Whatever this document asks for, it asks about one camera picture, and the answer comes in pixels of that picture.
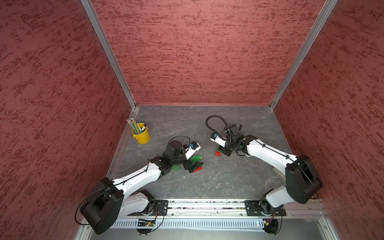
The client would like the red long lego brick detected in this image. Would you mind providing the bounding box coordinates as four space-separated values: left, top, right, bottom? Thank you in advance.
193 167 203 173

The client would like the aluminium rail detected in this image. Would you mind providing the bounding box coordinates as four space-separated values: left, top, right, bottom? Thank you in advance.
165 199 329 219

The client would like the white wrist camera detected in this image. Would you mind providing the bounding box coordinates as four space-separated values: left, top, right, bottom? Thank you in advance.
185 141 201 160
210 133 227 148

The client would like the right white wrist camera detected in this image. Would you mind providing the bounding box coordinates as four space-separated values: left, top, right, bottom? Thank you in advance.
210 133 227 148

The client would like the white perforated cable duct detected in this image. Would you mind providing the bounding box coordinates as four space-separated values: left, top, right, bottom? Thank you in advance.
112 218 264 232

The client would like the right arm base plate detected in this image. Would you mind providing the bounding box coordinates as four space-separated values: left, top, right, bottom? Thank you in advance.
244 200 287 217

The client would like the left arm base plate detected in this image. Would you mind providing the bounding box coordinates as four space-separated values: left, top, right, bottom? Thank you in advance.
129 200 169 217

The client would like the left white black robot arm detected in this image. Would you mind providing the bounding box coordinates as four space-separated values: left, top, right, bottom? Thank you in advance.
77 140 203 235

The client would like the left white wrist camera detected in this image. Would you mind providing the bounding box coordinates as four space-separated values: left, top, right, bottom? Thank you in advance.
185 141 201 160

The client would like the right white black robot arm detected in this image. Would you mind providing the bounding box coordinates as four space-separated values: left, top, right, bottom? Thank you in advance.
210 125 323 216

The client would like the yellow pencil cup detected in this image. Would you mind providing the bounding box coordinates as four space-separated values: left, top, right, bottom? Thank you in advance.
131 123 151 144

